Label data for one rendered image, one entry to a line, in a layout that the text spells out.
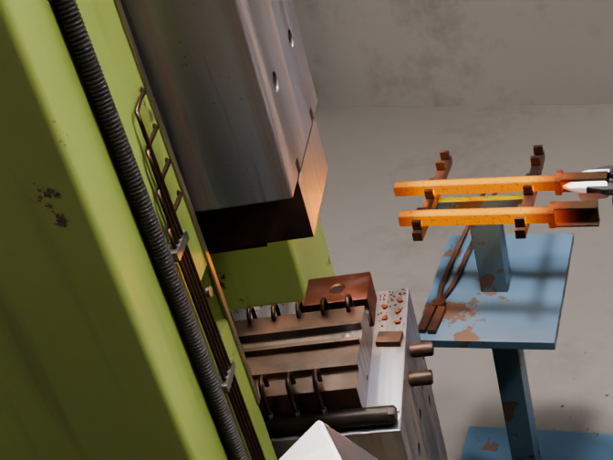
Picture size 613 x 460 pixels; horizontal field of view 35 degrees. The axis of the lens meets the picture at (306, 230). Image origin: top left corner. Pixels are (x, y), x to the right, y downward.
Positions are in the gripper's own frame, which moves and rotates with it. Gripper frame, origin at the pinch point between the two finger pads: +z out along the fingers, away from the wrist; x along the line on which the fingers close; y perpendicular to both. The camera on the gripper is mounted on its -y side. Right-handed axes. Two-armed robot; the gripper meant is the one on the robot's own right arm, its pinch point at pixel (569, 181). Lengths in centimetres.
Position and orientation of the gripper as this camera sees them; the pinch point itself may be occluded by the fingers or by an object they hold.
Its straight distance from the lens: 206.3
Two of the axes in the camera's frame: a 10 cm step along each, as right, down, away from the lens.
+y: 2.4, 8.3, 5.1
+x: 3.2, -5.6, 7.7
